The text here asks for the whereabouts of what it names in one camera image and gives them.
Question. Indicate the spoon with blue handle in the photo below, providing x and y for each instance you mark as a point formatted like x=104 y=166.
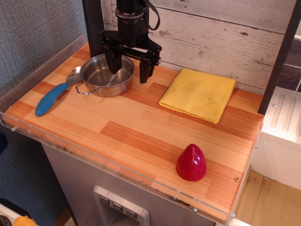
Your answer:
x=47 y=101

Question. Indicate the folded yellow cloth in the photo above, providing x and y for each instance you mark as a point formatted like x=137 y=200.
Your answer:
x=199 y=94

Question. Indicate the dark left frame post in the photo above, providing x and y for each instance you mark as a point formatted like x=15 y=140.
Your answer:
x=94 y=25

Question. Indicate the grey toy fridge cabinet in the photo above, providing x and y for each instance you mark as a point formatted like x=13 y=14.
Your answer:
x=78 y=178

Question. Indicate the dark right frame post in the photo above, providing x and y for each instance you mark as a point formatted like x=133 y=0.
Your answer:
x=282 y=55

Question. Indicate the small stainless steel pan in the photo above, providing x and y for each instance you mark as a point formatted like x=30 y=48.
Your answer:
x=97 y=79

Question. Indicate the clear acrylic table guard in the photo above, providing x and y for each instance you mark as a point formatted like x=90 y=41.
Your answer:
x=144 y=151

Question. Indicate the yellow and black object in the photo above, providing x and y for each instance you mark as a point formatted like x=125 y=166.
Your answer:
x=20 y=221

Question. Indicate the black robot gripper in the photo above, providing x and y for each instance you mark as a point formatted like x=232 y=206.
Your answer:
x=131 y=40

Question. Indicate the silver dispenser button panel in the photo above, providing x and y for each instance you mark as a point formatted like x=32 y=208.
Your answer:
x=115 y=210

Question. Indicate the dark frame post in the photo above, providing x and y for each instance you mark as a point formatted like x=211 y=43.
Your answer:
x=282 y=55
x=94 y=25

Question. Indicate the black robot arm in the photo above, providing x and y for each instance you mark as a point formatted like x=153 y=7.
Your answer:
x=135 y=19

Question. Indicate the white toy sink counter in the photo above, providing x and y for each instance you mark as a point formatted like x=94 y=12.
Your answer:
x=277 y=154

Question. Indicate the red strawberry-shaped toy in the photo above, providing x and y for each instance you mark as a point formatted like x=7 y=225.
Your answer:
x=191 y=164

